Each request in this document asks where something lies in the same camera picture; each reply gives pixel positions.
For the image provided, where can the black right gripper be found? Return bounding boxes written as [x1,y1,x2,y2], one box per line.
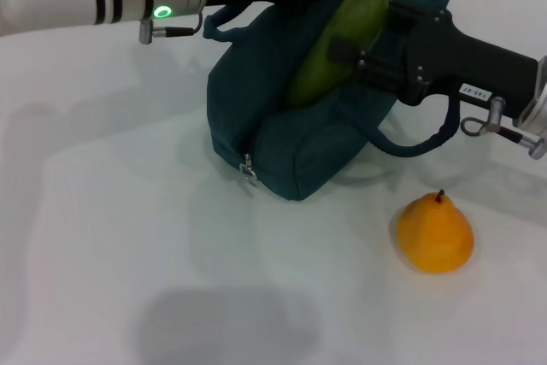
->
[327,0,540,121]

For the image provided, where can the green cucumber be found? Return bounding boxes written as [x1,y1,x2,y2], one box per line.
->
[284,0,391,109]

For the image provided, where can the dark blue fabric bag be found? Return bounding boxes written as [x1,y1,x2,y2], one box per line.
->
[201,0,461,203]

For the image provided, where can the orange pear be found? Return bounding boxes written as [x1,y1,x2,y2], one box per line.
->
[396,188,474,274]

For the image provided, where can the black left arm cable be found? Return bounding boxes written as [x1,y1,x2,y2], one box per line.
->
[138,12,204,45]

